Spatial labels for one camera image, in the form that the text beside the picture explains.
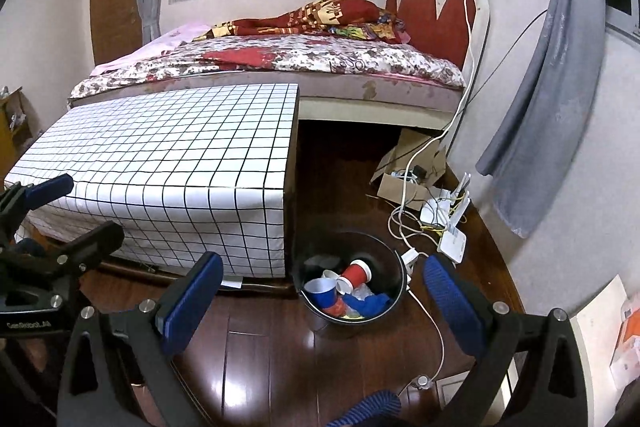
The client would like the yellow network cable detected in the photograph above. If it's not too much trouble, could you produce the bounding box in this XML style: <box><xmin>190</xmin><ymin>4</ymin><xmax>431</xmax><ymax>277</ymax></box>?
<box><xmin>435</xmin><ymin>192</ymin><xmax>468</xmax><ymax>235</ymax></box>

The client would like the white modem box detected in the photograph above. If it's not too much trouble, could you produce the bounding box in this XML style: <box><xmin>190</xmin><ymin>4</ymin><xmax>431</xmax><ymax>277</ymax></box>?
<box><xmin>437</xmin><ymin>227</ymin><xmax>468</xmax><ymax>264</ymax></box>

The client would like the red paper cup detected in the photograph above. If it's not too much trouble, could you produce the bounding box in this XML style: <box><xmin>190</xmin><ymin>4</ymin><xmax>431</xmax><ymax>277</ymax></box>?
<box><xmin>340</xmin><ymin>258</ymin><xmax>373</xmax><ymax>290</ymax></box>

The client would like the floral quilt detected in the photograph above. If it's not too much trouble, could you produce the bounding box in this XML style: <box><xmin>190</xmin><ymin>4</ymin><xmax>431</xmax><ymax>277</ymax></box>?
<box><xmin>70</xmin><ymin>34</ymin><xmax>466</xmax><ymax>100</ymax></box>

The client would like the white router with antennas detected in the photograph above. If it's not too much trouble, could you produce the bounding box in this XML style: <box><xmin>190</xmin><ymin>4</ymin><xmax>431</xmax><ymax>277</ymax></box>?
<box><xmin>419</xmin><ymin>174</ymin><xmax>472</xmax><ymax>230</ymax></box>

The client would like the red patterned blanket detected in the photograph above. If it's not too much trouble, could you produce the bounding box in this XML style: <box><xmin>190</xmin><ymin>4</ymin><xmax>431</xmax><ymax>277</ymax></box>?
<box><xmin>192</xmin><ymin>0</ymin><xmax>401</xmax><ymax>42</ymax></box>

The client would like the wooden side shelf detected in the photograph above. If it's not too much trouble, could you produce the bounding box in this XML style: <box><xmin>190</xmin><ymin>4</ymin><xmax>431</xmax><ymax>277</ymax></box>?
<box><xmin>0</xmin><ymin>86</ymin><xmax>41</xmax><ymax>158</ymax></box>

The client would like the bed with mattress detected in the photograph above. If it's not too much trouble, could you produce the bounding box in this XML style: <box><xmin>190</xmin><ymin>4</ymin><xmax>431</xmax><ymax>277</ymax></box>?
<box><xmin>67</xmin><ymin>32</ymin><xmax>468</xmax><ymax>128</ymax></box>

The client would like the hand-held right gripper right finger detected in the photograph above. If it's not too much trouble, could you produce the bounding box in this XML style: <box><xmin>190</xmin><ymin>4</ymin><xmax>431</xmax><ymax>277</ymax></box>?
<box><xmin>422</xmin><ymin>254</ymin><xmax>590</xmax><ymax>427</ymax></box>

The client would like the colourful cartoon pillow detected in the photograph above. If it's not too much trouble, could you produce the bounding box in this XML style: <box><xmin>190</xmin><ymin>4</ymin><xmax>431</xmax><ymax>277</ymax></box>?
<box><xmin>325</xmin><ymin>22</ymin><xmax>406</xmax><ymax>44</ymax></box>

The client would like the black plastic bucket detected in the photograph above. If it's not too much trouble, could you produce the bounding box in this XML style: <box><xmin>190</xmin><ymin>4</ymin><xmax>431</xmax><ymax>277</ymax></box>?
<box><xmin>291</xmin><ymin>231</ymin><xmax>407</xmax><ymax>339</ymax></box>

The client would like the red and white headboard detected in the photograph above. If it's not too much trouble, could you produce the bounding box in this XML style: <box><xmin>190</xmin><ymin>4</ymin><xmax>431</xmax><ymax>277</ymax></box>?
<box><xmin>385</xmin><ymin>0</ymin><xmax>491</xmax><ymax>72</ymax></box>

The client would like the blue cloth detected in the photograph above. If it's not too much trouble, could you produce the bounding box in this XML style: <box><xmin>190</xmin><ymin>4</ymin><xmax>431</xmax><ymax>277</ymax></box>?
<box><xmin>345</xmin><ymin>293</ymin><xmax>393</xmax><ymax>319</ymax></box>

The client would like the white power cable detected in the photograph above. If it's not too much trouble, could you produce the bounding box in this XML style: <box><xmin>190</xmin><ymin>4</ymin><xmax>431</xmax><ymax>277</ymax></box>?
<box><xmin>389</xmin><ymin>0</ymin><xmax>493</xmax><ymax>253</ymax></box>

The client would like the white paper cup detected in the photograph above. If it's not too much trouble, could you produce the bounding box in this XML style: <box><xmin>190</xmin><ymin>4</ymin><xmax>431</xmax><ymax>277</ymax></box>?
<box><xmin>322</xmin><ymin>269</ymin><xmax>351</xmax><ymax>295</ymax></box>

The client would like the open cardboard box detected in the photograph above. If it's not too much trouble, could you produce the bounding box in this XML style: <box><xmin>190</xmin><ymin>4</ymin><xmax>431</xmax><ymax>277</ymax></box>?
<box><xmin>370</xmin><ymin>127</ymin><xmax>448</xmax><ymax>211</ymax></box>

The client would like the pink bed sheet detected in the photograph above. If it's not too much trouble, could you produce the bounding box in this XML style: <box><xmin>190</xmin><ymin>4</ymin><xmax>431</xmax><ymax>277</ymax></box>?
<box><xmin>90</xmin><ymin>23</ymin><xmax>213</xmax><ymax>75</ymax></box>

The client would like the white charging cable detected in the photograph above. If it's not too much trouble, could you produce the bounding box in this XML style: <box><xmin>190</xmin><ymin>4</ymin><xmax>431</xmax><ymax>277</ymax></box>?
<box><xmin>397</xmin><ymin>277</ymin><xmax>446</xmax><ymax>400</ymax></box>

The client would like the white power adapter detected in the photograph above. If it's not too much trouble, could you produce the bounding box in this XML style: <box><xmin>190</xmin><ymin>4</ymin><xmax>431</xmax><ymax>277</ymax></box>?
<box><xmin>400</xmin><ymin>248</ymin><xmax>420</xmax><ymax>280</ymax></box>

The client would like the blue paper cup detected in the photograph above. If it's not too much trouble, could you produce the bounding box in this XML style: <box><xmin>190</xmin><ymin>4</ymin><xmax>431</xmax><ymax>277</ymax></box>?
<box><xmin>304</xmin><ymin>278</ymin><xmax>337</xmax><ymax>310</ymax></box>

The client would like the orange and white package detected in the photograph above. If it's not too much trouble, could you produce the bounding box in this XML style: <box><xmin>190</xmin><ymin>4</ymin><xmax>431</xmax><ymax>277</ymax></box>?
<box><xmin>610</xmin><ymin>302</ymin><xmax>640</xmax><ymax>380</ymax></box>

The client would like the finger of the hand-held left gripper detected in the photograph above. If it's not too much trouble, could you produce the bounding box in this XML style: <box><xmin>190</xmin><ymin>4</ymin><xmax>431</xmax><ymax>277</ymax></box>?
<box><xmin>0</xmin><ymin>173</ymin><xmax>75</xmax><ymax>253</ymax></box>
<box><xmin>15</xmin><ymin>221</ymin><xmax>125</xmax><ymax>280</ymax></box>

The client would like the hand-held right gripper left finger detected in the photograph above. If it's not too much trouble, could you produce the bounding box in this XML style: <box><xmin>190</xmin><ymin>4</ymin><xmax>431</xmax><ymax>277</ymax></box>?
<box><xmin>57</xmin><ymin>251</ymin><xmax>224</xmax><ymax>427</ymax></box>

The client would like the white grid tablecloth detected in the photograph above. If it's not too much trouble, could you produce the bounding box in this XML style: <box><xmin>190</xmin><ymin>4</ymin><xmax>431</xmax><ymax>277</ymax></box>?
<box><xmin>4</xmin><ymin>83</ymin><xmax>300</xmax><ymax>279</ymax></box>

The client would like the black cable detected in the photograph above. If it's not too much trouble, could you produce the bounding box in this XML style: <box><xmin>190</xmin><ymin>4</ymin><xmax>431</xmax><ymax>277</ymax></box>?
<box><xmin>395</xmin><ymin>9</ymin><xmax>549</xmax><ymax>168</ymax></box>

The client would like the white cardboard carton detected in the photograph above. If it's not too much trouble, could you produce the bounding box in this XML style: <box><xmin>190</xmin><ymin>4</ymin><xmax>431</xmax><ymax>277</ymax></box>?
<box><xmin>575</xmin><ymin>274</ymin><xmax>640</xmax><ymax>390</ymax></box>

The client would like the blue striped slipper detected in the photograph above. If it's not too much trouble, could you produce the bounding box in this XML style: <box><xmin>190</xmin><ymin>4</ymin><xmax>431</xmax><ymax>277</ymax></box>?
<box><xmin>325</xmin><ymin>389</ymin><xmax>403</xmax><ymax>427</ymax></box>

